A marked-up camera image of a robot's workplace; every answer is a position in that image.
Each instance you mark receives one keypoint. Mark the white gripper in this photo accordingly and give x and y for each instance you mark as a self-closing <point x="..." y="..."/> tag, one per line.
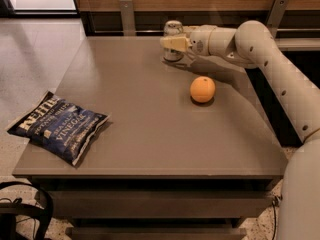
<point x="199" y="42"/>

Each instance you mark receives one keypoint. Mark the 7up soda can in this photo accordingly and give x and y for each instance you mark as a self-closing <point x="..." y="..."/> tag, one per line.
<point x="172" y="52"/>

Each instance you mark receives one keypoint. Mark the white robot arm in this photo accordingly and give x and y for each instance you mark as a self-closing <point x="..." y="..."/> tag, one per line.
<point x="252" y="44"/>

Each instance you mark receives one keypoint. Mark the blue chip bag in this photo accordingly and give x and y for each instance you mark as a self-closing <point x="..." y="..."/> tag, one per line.
<point x="59" y="126"/>

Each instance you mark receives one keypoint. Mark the orange fruit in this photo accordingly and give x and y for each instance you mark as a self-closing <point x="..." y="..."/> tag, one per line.
<point x="202" y="89"/>

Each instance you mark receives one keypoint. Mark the grey table with drawers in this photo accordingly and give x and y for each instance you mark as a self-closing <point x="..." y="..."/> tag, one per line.
<point x="164" y="167"/>

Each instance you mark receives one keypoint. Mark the left metal wall bracket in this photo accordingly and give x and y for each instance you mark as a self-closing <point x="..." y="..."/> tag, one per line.
<point x="127" y="17"/>

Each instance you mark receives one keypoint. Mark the metal wall bracket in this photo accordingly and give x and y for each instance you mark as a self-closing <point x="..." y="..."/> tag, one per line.
<point x="275" y="15"/>
<point x="127" y="17"/>

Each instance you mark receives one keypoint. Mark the right metal wall bracket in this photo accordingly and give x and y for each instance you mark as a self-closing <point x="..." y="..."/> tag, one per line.
<point x="275" y="15"/>

